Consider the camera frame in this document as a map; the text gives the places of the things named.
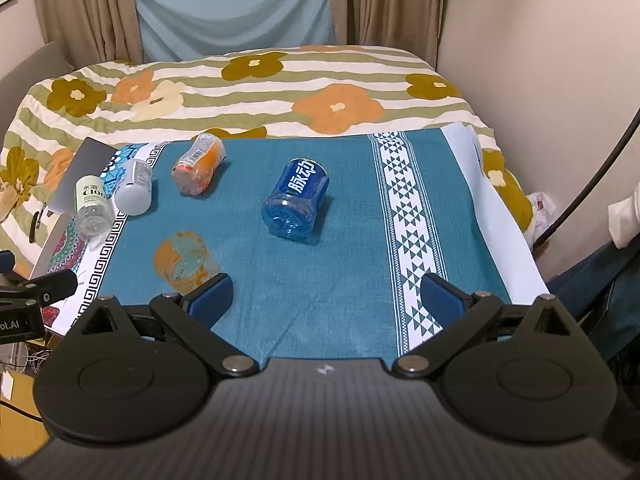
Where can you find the teal patterned tablecloth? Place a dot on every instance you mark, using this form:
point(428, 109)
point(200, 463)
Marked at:
point(325, 280)

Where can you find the white plastic bag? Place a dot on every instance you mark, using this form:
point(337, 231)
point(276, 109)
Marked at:
point(542, 210)

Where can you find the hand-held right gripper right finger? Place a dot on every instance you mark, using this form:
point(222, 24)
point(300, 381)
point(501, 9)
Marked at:
point(440, 296)

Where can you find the person's leg in jeans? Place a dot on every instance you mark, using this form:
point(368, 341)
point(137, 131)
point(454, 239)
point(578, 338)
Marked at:
point(590, 300)

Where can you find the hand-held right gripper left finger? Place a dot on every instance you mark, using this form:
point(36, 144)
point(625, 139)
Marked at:
point(212, 301)

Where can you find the white grey plastic bottle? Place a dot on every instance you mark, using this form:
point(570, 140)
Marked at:
point(133, 187)

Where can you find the blue plastic bottle cup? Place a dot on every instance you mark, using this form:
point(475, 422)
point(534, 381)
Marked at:
point(295, 197)

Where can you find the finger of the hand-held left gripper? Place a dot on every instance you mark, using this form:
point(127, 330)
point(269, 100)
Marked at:
point(55, 285)

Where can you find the orange label plastic bottle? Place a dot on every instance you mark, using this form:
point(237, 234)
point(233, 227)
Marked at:
point(200, 162)

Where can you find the person's white sleeve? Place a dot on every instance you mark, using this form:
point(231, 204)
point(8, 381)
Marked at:
point(626, 220)

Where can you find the grey laptop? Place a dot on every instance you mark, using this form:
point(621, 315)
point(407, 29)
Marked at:
point(82, 170)

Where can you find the light blue curtain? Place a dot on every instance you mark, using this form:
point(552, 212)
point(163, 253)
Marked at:
point(230, 5)

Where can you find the orange transparent cup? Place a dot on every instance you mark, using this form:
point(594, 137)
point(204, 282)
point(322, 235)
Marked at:
point(182, 260)

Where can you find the grey sofa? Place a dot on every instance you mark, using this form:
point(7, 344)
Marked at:
point(30, 67)

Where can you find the clear bottle with green label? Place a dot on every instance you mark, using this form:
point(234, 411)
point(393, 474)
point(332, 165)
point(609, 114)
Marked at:
point(92, 205)

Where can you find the floral striped blanket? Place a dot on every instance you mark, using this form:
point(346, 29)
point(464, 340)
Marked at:
point(280, 80)

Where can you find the patterned white cloth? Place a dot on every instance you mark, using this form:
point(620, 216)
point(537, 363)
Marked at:
point(65, 250)

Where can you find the beige curtain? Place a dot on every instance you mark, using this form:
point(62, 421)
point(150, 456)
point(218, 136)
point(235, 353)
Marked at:
point(390, 5)
point(85, 10)

